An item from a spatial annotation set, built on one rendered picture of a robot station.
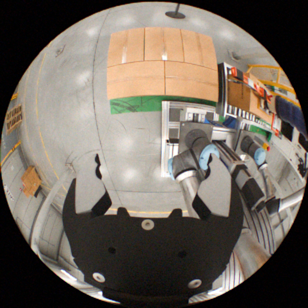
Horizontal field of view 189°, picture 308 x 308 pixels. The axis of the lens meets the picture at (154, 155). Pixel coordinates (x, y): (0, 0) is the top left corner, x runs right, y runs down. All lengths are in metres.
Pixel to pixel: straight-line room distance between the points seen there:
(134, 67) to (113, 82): 0.27
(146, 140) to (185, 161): 1.35
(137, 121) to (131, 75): 0.83
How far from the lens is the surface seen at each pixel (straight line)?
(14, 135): 8.97
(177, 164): 0.49
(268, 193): 0.88
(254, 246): 0.32
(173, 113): 1.46
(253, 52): 2.11
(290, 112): 1.06
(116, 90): 1.16
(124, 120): 1.74
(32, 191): 6.73
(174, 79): 1.12
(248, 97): 1.09
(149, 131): 1.73
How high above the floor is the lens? 1.63
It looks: 58 degrees down
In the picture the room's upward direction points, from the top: 178 degrees counter-clockwise
